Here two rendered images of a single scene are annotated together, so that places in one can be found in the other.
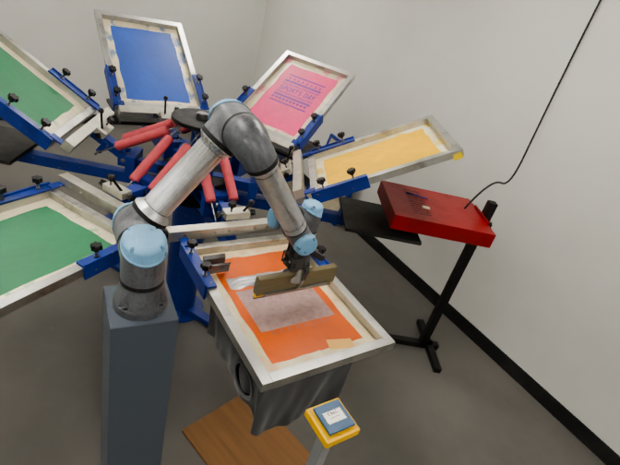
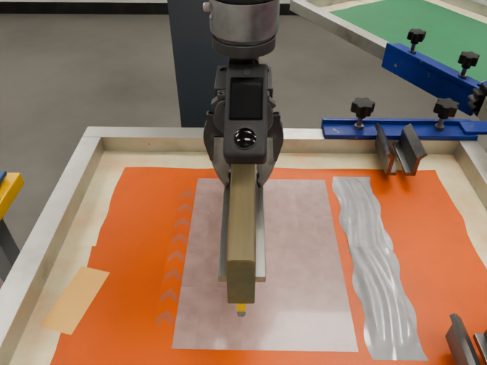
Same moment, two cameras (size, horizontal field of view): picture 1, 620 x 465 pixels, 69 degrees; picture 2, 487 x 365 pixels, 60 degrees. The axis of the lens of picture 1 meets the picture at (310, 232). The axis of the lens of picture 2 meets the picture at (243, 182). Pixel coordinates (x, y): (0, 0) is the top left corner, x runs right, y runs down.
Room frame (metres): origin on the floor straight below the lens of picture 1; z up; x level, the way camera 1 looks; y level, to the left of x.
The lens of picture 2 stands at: (1.71, -0.34, 1.47)
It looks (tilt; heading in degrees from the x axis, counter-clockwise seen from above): 41 degrees down; 131
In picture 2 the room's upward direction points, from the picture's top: straight up
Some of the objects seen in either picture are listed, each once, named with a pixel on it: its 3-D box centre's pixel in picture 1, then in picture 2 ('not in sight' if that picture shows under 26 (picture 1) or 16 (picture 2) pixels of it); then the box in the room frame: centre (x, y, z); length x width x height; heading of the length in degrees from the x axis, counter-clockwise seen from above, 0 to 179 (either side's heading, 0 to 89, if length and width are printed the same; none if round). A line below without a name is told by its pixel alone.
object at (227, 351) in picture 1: (239, 349); not in sight; (1.31, 0.15, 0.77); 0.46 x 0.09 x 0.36; 40
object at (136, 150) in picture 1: (195, 174); not in sight; (2.28, 0.72, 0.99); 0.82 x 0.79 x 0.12; 40
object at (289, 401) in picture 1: (304, 387); not in sight; (1.25, -0.15, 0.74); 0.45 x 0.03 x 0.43; 130
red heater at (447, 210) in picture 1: (433, 212); not in sight; (2.53, -0.68, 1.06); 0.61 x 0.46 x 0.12; 100
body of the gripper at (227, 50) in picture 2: (298, 253); (243, 80); (1.40, 0.02, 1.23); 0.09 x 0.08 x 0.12; 130
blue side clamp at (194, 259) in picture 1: (196, 268); (395, 139); (1.48, 0.41, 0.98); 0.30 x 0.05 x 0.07; 40
